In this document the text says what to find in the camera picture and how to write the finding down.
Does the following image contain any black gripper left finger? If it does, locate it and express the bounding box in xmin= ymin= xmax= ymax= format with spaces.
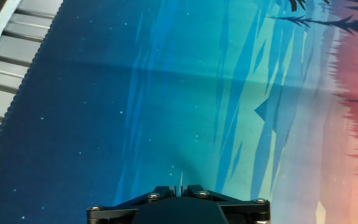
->
xmin=86 ymin=185 xmax=178 ymax=224

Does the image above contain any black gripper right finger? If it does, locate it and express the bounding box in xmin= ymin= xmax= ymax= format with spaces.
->
xmin=181 ymin=184 xmax=272 ymax=224

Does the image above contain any printed sunset forest cloth mat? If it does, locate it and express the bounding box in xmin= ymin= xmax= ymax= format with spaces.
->
xmin=0 ymin=0 xmax=358 ymax=224

